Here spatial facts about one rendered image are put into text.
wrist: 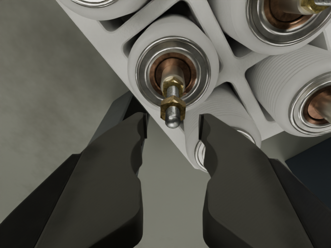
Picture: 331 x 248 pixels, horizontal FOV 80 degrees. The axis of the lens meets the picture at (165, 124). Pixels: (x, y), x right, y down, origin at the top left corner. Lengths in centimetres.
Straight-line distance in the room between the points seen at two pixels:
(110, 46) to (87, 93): 26
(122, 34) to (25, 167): 60
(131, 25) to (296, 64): 19
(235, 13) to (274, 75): 10
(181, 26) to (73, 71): 36
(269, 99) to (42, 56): 46
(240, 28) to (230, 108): 10
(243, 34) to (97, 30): 17
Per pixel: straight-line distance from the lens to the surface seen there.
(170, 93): 15
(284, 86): 25
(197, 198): 74
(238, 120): 25
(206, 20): 27
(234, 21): 21
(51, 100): 58
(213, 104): 27
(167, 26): 20
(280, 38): 22
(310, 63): 26
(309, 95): 25
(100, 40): 29
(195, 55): 20
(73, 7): 22
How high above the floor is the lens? 45
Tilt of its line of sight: 58 degrees down
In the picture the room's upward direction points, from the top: 177 degrees counter-clockwise
